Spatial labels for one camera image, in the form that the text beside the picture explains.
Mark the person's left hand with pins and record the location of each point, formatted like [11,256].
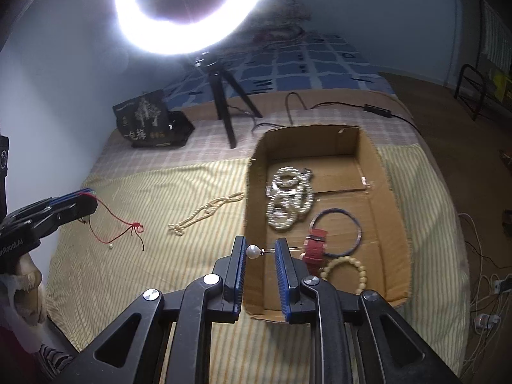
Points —
[24,288]

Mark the blue patterned blanket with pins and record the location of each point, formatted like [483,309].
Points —
[320,68]

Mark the plaid bed sheet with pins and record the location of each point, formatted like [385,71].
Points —
[200,144]

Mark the black tripod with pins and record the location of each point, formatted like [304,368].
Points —
[224,100]

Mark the red watch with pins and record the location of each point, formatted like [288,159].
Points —
[314,248]

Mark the dark patterned cloth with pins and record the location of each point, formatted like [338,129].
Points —
[284,20]

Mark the black clothes rack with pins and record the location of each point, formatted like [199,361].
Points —
[467,65]

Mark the pearl earring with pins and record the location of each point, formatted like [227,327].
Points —
[253,252]

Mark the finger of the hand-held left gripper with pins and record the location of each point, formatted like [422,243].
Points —
[68,196]
[76,210]

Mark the striped hanging towel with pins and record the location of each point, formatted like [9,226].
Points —
[496,36]

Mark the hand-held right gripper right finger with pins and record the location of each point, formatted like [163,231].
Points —
[282,280]

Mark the black snack bag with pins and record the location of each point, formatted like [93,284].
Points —
[148,120]

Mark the cardboard box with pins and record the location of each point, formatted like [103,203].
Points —
[380,256]

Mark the white power strip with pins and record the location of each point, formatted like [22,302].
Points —
[503,286]

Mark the yellow box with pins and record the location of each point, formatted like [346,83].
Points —
[500,84]

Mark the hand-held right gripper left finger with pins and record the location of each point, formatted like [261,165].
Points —
[239,280]

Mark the metal bangle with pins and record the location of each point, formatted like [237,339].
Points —
[338,209]

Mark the yellow striped cloth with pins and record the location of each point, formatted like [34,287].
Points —
[160,268]

